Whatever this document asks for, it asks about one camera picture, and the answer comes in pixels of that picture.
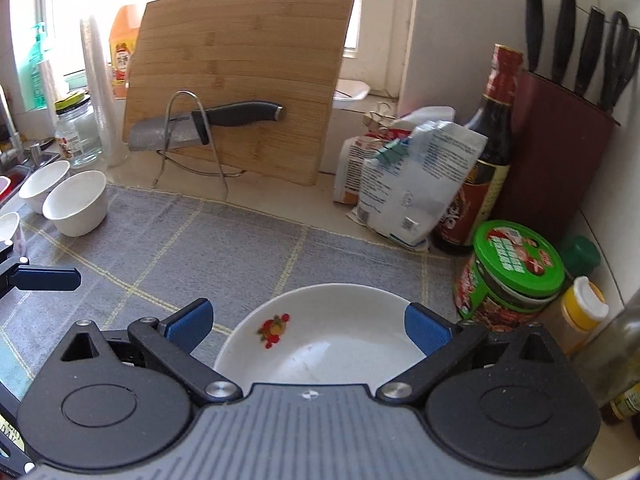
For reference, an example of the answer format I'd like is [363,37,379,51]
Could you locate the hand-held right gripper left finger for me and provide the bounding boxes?
[62,297,243,406]

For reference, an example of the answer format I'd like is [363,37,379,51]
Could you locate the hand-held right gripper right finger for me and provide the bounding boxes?
[375,301,568,406]

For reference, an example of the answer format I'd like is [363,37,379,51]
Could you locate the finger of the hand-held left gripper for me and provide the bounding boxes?
[0,240,82,303]

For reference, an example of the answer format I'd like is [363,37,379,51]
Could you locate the white bowl pink flowers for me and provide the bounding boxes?
[0,211,22,256]
[18,160,71,214]

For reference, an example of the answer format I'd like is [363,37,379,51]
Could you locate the plain white bowl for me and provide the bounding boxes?
[42,170,108,237]

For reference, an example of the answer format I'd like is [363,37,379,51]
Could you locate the white plate fruit print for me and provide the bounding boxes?
[214,283,441,396]

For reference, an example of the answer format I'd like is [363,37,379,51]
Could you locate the grey checked mat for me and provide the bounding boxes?
[0,182,461,411]

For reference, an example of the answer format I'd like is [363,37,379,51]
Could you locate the green-lidded sauce jar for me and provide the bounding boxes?
[453,220,566,333]

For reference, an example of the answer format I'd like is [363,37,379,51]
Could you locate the stainless steel sink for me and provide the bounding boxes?
[0,149,63,206]

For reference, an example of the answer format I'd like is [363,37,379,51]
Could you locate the metal faucet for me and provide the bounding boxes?
[0,85,23,161]

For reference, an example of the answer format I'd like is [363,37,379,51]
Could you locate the white printed food bag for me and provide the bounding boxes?
[347,107,488,252]

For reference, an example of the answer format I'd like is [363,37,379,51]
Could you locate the glass jar yellow-green lid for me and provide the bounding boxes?
[54,91,104,168]

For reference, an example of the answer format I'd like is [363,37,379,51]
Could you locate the yellow spice jar white cap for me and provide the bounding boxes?
[542,276,610,356]

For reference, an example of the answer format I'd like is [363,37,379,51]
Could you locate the green-capped bottle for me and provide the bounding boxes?
[559,235,602,281]

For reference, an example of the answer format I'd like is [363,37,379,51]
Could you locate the orange printed food bag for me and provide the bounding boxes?
[332,130,416,206]

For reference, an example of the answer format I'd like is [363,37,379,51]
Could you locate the green bag clip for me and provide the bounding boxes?
[377,140,411,163]

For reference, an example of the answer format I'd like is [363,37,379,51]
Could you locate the stack of clear plastic cups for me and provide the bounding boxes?
[80,15,128,167]

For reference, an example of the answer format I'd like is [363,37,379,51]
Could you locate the glass oil bottle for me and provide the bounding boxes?
[572,285,640,426]

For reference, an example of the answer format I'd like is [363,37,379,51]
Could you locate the dark soy sauce bottle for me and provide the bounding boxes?
[431,44,525,256]

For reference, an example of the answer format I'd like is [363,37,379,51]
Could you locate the dark red knife block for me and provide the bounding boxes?
[492,67,623,241]

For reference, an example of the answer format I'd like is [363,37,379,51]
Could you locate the green dish soap bottle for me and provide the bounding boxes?
[25,22,53,108]

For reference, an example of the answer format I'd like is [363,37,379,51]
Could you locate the metal binder clip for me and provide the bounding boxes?
[362,102,396,128]

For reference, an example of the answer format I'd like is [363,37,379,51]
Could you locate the orange cooking wine bottle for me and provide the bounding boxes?
[109,0,143,100]

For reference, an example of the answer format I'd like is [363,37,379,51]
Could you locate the white plastic tray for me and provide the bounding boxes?
[332,78,371,102]

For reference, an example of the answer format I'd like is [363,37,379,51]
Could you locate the bamboo cutting board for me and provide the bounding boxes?
[122,0,357,187]

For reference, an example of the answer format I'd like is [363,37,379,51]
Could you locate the black kitchen scissors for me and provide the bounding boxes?
[598,11,640,113]

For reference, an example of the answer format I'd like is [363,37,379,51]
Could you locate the metal wire rack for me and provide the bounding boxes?
[151,91,246,201]

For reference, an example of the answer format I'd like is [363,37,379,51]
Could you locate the black-handled kitchen knife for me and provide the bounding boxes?
[129,101,286,153]

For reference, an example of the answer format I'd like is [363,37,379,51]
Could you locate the black knife handle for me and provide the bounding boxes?
[551,0,577,85]
[525,0,544,75]
[575,6,606,97]

